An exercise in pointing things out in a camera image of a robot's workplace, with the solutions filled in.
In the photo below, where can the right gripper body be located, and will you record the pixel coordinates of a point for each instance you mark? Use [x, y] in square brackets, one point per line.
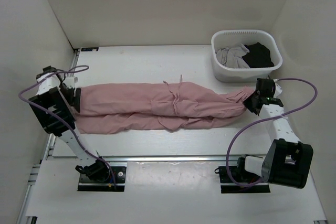
[248, 102]

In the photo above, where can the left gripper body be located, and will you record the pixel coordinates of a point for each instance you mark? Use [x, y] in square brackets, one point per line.
[67, 93]

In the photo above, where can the pink trousers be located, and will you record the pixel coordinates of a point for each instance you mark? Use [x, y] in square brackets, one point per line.
[115, 107]

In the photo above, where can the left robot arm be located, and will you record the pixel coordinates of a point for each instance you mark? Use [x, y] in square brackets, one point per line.
[62, 124]

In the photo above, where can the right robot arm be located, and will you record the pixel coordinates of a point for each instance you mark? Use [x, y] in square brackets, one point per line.
[288, 160]

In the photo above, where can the black garment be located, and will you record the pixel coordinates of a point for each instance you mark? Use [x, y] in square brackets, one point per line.
[258, 56]

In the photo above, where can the black label strip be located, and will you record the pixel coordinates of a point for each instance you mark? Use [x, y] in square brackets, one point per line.
[89, 49]

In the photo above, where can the grey garment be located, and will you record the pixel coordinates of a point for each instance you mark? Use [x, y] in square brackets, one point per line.
[232, 57]

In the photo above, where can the white plastic basket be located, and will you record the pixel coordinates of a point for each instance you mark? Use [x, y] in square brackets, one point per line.
[225, 38]

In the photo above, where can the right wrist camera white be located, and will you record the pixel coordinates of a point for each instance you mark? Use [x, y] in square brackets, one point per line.
[278, 88]

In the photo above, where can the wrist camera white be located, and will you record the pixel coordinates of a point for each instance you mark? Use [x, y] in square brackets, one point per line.
[71, 81]
[278, 88]

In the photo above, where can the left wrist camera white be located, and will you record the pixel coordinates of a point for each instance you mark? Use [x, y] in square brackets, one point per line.
[71, 81]

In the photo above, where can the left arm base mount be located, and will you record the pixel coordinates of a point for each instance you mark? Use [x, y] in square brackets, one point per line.
[107, 183]

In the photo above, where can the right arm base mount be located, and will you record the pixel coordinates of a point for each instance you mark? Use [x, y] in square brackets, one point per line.
[228, 179]

